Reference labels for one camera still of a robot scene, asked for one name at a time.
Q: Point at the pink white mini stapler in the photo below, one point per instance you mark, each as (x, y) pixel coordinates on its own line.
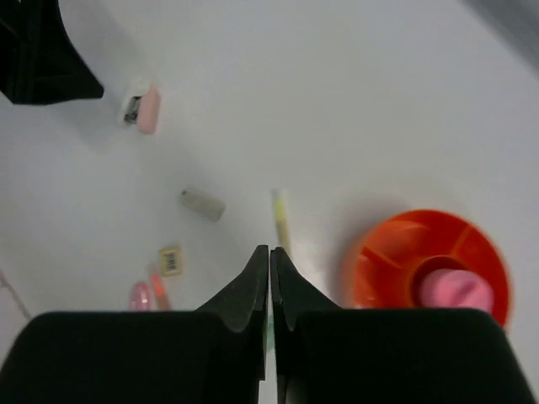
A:
(140, 106)

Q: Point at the orange highlighter pen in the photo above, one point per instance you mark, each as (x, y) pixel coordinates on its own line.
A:
(158, 288)

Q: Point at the pink glue bottle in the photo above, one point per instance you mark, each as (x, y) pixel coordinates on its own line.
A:
(456, 288)

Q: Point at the green capped marker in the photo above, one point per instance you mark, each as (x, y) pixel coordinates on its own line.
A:
(202, 204)

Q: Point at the yellow green highlighter pen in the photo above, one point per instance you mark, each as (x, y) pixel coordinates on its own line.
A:
(284, 241)

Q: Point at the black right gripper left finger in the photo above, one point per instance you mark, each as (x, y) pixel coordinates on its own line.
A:
(214, 354)

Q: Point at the pink transparent case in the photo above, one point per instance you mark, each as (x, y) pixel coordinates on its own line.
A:
(140, 298)

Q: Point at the orange round desk organizer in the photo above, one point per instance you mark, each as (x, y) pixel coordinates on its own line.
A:
(385, 265)

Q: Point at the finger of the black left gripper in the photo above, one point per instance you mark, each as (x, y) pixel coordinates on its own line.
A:
(39, 64)

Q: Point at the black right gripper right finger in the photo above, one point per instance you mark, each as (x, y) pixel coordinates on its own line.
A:
(328, 354)

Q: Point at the yellow eraser with barcode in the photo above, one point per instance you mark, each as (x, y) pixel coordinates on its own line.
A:
(170, 261)

